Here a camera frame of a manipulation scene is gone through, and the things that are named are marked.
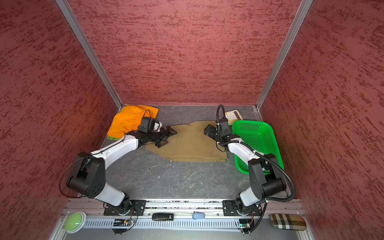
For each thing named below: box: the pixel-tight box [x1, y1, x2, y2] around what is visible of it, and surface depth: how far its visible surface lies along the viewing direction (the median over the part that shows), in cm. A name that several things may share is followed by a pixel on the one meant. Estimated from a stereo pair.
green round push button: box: [64, 211, 87, 234], surface depth 70 cm
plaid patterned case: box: [270, 213, 307, 231], surface depth 70 cm
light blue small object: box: [192, 211, 206, 220], surface depth 72 cm
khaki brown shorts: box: [145, 120, 228, 163], surface depth 93 cm
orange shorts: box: [107, 105, 159, 138], surface depth 103 cm
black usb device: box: [151, 213, 174, 221], surface depth 71 cm
